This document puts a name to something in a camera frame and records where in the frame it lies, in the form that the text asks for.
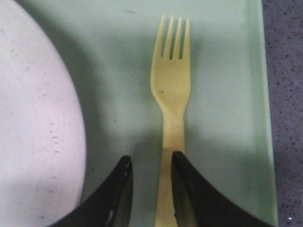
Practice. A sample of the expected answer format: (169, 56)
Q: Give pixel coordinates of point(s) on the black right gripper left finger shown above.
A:
(109, 205)

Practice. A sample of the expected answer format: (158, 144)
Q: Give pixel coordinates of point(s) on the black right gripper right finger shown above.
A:
(198, 204)

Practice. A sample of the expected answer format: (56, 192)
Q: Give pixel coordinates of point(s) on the beige round plate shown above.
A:
(42, 136)

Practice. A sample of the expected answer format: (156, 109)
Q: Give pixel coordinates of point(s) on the yellow plastic fork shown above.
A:
(170, 86)

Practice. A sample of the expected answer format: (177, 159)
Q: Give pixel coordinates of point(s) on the green plastic serving tray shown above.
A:
(107, 47)

